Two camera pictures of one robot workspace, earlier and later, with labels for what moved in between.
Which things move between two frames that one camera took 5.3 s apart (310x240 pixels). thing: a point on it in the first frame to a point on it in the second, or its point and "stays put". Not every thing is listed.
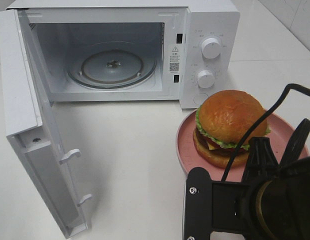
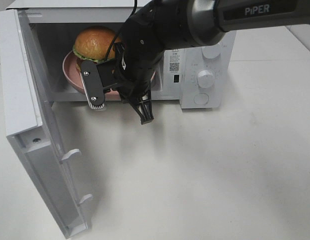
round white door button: x=200 y=98 stays put
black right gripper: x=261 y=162 to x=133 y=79
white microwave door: x=30 y=127 stays put
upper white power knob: x=211 y=48 stays put
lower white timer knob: x=205 y=79 stays put
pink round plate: x=282 y=130 to x=74 y=77
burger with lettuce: x=222 y=118 to x=91 y=43
